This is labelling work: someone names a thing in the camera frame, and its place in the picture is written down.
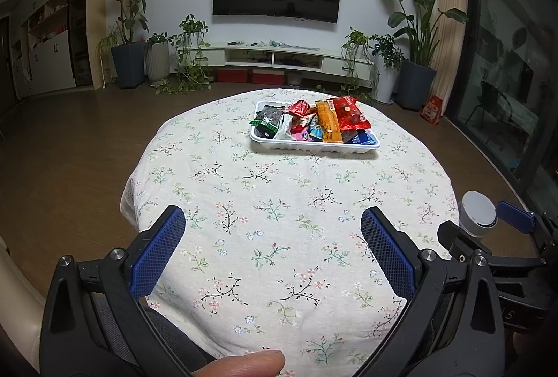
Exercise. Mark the tall plant in dark pot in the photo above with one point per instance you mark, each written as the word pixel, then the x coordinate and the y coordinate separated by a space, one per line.
pixel 128 65

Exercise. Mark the plant in ribbed white pot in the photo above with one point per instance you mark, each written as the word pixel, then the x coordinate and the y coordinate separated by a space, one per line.
pixel 158 61

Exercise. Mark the white television cabinet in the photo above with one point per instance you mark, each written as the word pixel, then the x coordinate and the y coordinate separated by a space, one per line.
pixel 335 62

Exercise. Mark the red packet with round pictures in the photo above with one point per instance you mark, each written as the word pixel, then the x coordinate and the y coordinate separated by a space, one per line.
pixel 351 113

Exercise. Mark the large-leaf plant in dark pot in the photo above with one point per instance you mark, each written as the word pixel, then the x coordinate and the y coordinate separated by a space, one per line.
pixel 416 85

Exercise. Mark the glass sliding door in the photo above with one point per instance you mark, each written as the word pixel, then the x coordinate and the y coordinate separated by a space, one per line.
pixel 505 76

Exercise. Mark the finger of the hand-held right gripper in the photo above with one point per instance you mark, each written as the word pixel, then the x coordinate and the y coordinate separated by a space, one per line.
pixel 514 216
pixel 455 235

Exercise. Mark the black snack packet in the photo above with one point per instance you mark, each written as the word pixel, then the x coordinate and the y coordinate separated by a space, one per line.
pixel 270 114

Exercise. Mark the pale blue item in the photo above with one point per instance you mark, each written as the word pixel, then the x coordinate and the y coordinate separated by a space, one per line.
pixel 279 43

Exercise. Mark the trailing vine plant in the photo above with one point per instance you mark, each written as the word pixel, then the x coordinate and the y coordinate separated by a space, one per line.
pixel 192 28

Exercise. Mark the pink snack packet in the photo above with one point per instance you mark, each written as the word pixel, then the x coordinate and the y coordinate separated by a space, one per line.
pixel 303 136

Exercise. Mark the white wall cabinet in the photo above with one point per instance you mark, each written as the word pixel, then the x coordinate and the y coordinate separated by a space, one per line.
pixel 48 50

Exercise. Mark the beige curtain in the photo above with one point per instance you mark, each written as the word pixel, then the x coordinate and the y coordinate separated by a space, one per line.
pixel 451 32

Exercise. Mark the person's left hand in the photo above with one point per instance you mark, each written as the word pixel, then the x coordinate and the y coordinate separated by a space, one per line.
pixel 244 366

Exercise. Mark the floral tablecloth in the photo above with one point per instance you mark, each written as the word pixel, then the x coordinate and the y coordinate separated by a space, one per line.
pixel 283 237

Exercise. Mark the light blue snack packet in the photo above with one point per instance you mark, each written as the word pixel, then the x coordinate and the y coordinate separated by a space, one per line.
pixel 316 132

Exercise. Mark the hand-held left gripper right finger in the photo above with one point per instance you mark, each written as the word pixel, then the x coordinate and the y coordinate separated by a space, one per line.
pixel 388 255

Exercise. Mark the white plastic tray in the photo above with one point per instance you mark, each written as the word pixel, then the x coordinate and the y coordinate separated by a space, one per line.
pixel 314 147

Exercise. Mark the red storage box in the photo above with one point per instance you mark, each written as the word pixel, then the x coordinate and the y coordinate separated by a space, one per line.
pixel 232 76
pixel 268 77

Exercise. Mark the orange snack packet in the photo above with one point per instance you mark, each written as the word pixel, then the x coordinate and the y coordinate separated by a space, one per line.
pixel 327 120

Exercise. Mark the red paper bag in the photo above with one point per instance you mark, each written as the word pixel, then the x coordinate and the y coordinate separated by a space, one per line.
pixel 431 110

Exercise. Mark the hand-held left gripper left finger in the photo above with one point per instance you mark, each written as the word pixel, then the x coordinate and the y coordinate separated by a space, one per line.
pixel 159 255

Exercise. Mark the green snack packet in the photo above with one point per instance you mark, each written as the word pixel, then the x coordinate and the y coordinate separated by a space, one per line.
pixel 266 126

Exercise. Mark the plant in smooth white pot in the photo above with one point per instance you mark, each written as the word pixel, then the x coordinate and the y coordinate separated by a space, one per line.
pixel 386 85

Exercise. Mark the dark blue snack packet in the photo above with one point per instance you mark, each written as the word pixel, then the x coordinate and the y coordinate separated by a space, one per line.
pixel 364 137

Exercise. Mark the red snack packet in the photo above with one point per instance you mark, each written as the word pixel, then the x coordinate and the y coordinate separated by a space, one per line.
pixel 300 107

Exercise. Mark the small white pot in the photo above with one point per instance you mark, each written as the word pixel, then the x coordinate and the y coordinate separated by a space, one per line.
pixel 294 79

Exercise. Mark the hanging trailing plant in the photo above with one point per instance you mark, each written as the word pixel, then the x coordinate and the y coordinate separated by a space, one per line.
pixel 355 39

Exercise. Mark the long white snack packet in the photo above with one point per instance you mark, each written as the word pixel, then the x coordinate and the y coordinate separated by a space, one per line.
pixel 285 126

